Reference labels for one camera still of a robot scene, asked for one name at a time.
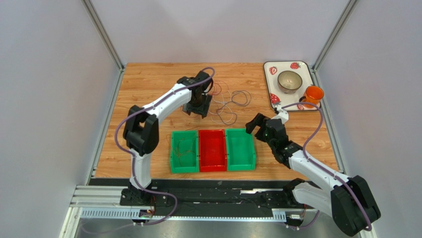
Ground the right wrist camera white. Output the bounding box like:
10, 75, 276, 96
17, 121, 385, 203
272, 109, 289, 124

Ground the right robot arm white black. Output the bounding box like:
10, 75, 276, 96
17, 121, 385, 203
246, 111, 381, 237

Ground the right green plastic bin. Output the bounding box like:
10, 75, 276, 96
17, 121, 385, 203
225, 128, 256, 171

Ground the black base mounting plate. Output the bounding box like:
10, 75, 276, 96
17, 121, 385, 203
89, 178, 306, 213

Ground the right aluminium frame post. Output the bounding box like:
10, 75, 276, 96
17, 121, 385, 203
313, 0, 360, 72

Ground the grey ceramic bowl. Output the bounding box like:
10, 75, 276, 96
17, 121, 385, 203
277, 70, 303, 94

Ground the red plastic bin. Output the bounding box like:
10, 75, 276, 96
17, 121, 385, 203
198, 129, 227, 173

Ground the orange mug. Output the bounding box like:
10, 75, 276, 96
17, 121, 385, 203
299, 85, 324, 105

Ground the left green plastic bin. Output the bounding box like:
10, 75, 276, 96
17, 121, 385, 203
170, 130, 199, 174

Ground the white thin cable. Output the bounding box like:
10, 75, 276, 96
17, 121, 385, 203
208, 90, 231, 125

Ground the aluminium rail front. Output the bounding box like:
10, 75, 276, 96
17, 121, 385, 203
70, 186, 287, 222

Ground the left aluminium frame post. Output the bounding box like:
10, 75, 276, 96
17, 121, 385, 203
81, 0, 125, 71

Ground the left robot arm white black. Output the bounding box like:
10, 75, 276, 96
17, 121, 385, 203
117, 69, 213, 206

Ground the green plastic bin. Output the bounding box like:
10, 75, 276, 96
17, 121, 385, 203
170, 130, 199, 174
225, 128, 256, 171

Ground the aluminium frame post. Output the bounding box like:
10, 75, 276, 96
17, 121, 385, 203
81, 0, 125, 71
313, 0, 360, 72

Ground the strawberry pattern white tray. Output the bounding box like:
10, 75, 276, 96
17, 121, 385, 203
263, 60, 314, 110

